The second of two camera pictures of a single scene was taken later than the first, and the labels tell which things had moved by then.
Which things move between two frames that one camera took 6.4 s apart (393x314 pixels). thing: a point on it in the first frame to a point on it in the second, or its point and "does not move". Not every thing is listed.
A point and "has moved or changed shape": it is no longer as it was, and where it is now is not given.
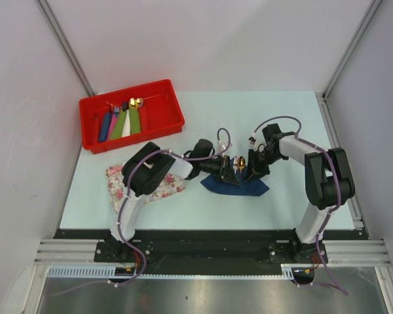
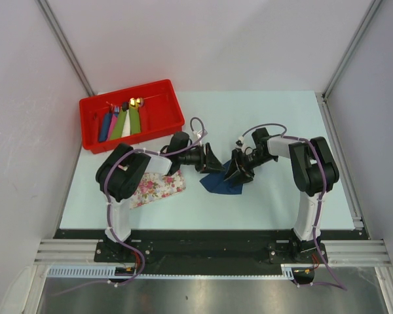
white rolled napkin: x=126 y=127 does not move
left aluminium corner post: x=57 y=29 does not move
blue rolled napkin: x=105 y=124 does not move
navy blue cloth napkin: x=255 y=188 has moved or changed shape
